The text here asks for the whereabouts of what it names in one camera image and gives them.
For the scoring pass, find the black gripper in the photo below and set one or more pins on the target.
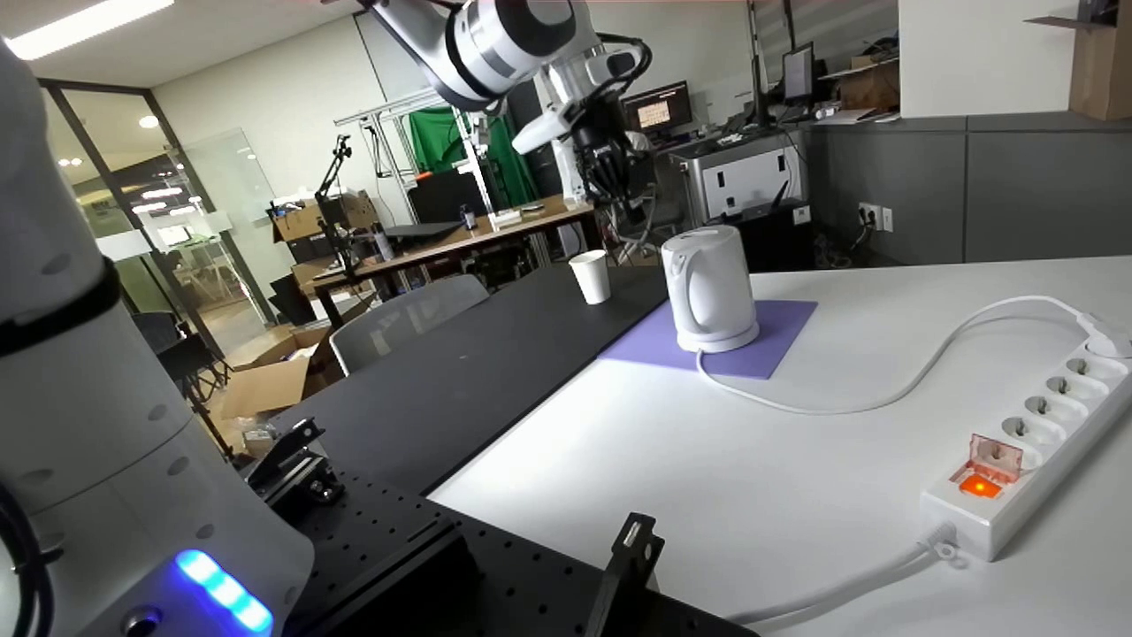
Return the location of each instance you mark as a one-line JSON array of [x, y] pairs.
[[611, 141]]

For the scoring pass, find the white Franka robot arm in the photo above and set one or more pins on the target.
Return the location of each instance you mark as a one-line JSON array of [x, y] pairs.
[[509, 47]]

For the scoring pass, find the white electric kettle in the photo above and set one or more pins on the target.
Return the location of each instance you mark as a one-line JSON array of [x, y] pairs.
[[708, 287]]

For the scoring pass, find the white paper cup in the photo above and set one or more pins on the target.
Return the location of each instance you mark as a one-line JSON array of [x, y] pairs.
[[594, 278]]

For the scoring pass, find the small screen with orange display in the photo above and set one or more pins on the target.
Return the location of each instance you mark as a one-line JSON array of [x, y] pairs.
[[661, 108]]

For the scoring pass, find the white equipment cabinet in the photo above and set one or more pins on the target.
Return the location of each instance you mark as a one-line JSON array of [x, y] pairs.
[[749, 182]]

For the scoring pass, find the wooden desk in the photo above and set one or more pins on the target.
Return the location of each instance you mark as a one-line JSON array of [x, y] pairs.
[[472, 236]]

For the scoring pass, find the green cloth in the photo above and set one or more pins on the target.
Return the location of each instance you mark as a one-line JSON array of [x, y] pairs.
[[445, 141]]

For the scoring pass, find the purple mat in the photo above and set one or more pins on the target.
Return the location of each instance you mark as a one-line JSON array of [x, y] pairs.
[[781, 336]]

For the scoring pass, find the black computer monitor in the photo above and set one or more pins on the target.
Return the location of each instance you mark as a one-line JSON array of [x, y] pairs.
[[796, 70]]

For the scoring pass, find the grey office chair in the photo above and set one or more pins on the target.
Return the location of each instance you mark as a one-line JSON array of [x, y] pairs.
[[407, 319]]

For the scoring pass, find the black tripod stand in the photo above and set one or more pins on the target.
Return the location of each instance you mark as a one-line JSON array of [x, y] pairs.
[[338, 198]]

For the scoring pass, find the open cardboard box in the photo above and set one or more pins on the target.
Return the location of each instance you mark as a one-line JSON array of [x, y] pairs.
[[269, 383]]

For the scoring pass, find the black perforated breadboard plate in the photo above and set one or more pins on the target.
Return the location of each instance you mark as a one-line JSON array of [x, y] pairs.
[[496, 587]]

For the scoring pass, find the black flat clamp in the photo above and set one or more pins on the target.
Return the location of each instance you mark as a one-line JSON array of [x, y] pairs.
[[288, 466]]

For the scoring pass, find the white power strip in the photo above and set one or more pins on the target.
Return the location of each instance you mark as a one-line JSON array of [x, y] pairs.
[[1050, 447]]

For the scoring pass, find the wooden shelf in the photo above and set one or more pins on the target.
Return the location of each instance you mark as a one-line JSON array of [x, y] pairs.
[[1101, 59]]

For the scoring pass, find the ceiling light panel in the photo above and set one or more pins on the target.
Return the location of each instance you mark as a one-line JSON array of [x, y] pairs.
[[83, 24]]

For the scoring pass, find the white wall socket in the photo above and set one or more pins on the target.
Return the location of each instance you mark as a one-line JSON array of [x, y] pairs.
[[875, 215]]

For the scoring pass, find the black upright clamp bracket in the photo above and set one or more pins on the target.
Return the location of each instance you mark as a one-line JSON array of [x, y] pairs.
[[631, 552]]

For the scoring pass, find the grey partition wall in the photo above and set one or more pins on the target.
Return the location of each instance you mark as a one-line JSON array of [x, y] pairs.
[[1003, 190]]

